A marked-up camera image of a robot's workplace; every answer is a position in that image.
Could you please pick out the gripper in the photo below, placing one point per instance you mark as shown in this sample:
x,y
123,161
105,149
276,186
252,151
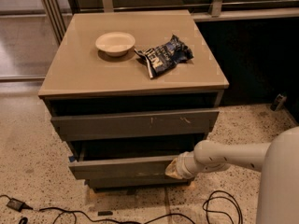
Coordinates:
x,y
183,166

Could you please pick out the grey drawer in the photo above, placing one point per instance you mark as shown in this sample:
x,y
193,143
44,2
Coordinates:
x,y
130,157
139,124

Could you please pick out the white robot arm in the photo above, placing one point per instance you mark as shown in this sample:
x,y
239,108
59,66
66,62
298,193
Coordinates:
x,y
277,162

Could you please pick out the grey drawer cabinet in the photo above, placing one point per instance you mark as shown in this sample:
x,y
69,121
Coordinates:
x,y
83,80

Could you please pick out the grey top drawer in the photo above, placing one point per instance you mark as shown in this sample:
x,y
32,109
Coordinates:
x,y
139,124

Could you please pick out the blue tape piece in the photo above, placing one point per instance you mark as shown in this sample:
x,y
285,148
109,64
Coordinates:
x,y
72,159

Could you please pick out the blue crumpled chip bag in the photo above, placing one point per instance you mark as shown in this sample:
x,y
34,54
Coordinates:
x,y
163,58

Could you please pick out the white bowl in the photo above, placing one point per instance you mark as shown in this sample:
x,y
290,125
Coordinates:
x,y
115,44

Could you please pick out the black power adapter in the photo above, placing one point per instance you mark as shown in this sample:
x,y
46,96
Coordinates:
x,y
18,205

